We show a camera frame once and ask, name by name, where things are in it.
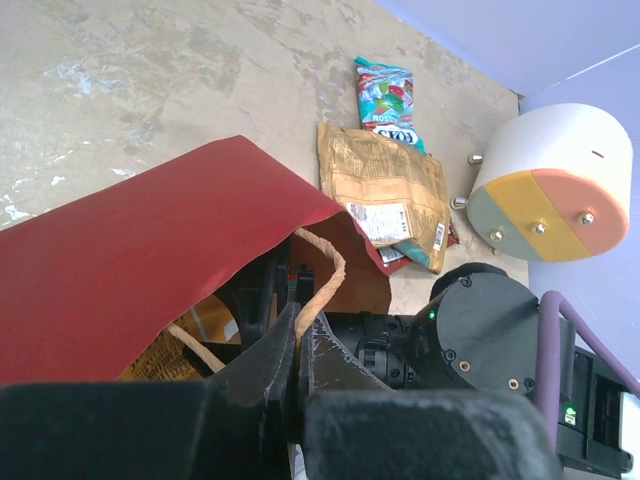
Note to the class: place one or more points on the red paper bag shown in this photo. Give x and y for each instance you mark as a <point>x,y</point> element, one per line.
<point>86,287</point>

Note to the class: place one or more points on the tan large snack bag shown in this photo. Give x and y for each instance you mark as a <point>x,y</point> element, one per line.
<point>396,195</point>

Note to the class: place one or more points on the red chips bag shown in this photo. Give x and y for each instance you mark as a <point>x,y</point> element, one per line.
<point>390,254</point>

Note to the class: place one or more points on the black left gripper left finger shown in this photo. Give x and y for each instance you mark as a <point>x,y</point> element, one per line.
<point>232,425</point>

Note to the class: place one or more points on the teal snack packet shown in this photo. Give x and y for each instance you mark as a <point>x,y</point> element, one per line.
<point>385,97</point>

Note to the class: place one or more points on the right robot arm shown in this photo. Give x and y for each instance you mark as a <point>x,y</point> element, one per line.
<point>483,330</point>

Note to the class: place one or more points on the orange yellow snack bag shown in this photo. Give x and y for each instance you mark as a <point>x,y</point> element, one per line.
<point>165,359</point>

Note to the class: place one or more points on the white cylinder toy drum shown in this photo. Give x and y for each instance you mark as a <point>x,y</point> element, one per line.
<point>554,185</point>

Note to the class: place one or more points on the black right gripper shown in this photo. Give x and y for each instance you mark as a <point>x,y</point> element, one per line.
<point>263,288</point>

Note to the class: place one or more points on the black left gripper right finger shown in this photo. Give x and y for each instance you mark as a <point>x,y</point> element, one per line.
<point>355,427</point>

